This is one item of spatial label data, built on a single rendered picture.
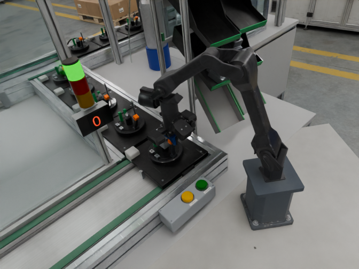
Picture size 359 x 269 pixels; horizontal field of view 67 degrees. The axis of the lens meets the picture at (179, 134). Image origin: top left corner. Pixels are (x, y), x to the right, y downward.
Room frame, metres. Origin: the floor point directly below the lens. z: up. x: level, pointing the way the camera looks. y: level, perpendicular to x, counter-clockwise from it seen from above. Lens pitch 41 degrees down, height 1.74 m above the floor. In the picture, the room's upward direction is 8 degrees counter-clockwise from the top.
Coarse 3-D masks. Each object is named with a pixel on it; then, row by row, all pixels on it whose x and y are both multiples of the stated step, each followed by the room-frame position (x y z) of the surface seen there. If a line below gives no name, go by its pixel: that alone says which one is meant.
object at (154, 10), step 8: (152, 0) 1.07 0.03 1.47; (184, 0) 0.93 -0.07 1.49; (152, 8) 1.07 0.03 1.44; (184, 8) 0.93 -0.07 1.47; (152, 16) 1.08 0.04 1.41; (184, 16) 0.93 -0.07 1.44; (184, 24) 0.93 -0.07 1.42; (160, 32) 1.08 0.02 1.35; (184, 32) 0.93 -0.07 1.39; (160, 40) 1.07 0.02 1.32; (184, 40) 0.94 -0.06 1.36; (160, 48) 1.07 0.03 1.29; (184, 48) 0.94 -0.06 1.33; (160, 56) 1.07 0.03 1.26; (160, 64) 1.08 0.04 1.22; (192, 80) 0.94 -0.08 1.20; (192, 88) 0.94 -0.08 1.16; (192, 96) 0.93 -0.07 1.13; (192, 104) 0.93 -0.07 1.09; (192, 112) 0.93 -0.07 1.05
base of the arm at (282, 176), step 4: (260, 168) 0.56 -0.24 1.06; (264, 168) 0.54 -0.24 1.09; (264, 172) 0.54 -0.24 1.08; (268, 172) 0.52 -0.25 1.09; (272, 172) 0.51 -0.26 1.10; (276, 172) 0.51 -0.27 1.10; (280, 172) 0.51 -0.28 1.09; (264, 176) 0.53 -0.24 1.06; (268, 176) 0.52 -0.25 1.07; (272, 176) 0.51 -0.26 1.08; (276, 176) 0.51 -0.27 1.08; (280, 176) 0.51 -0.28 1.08; (284, 176) 0.52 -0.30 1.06; (264, 180) 0.52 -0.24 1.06; (268, 180) 0.51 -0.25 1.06; (272, 180) 0.51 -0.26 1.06; (276, 180) 0.51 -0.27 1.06
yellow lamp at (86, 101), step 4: (88, 92) 0.76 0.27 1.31; (76, 96) 0.75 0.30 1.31; (80, 96) 0.74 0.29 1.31; (84, 96) 0.75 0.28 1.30; (88, 96) 0.75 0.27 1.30; (80, 100) 0.75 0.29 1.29; (84, 100) 0.75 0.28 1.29; (88, 100) 0.75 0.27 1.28; (92, 100) 0.76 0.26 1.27; (80, 104) 0.75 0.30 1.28; (84, 104) 0.74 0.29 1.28; (88, 104) 0.75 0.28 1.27; (92, 104) 0.76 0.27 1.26
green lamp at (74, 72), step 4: (76, 64) 0.75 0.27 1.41; (80, 64) 0.77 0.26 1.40; (64, 68) 0.75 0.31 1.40; (68, 68) 0.74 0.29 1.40; (72, 68) 0.75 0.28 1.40; (76, 68) 0.75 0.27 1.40; (80, 68) 0.76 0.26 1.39; (68, 72) 0.75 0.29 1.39; (72, 72) 0.74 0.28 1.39; (76, 72) 0.75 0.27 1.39; (80, 72) 0.76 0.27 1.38; (68, 76) 0.75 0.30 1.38; (72, 76) 0.74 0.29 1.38; (76, 76) 0.75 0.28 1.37; (80, 76) 0.75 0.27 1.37; (72, 80) 0.75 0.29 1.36; (76, 80) 0.75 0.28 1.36
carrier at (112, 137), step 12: (132, 108) 1.14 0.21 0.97; (120, 120) 1.02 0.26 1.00; (132, 120) 1.01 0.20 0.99; (144, 120) 1.00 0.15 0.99; (156, 120) 1.02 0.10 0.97; (108, 132) 0.97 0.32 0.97; (120, 132) 0.94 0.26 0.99; (132, 132) 0.93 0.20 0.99; (144, 132) 0.94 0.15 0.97; (120, 144) 0.88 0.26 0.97; (132, 144) 0.87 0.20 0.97
